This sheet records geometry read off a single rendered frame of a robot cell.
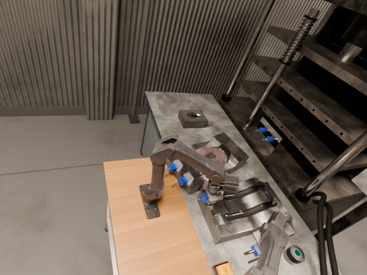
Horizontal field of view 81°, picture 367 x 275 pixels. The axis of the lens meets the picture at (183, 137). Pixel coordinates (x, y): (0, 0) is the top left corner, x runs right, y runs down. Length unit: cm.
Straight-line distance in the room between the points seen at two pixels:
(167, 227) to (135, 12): 199
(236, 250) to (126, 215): 57
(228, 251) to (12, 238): 154
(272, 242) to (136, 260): 57
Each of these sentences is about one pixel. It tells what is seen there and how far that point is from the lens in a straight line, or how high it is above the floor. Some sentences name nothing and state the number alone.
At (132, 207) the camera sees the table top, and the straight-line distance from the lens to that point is 117.
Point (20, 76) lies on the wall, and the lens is 272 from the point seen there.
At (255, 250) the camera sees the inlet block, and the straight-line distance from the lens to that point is 110.
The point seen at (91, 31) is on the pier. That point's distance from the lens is 233.
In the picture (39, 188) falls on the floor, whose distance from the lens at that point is 227.
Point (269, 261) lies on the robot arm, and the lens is 74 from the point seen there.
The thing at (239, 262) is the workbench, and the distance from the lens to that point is 121.
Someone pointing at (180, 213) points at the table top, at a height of 80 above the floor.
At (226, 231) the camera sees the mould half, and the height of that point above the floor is 89.
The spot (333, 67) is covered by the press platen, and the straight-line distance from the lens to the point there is 165.
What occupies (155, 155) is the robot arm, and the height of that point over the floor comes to 120.
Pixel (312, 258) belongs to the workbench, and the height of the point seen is 80.
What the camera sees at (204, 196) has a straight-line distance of 112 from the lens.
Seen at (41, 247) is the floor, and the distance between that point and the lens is 201.
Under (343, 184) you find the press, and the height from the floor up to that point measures 78.
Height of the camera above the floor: 182
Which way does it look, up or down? 40 degrees down
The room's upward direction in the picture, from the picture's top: 19 degrees clockwise
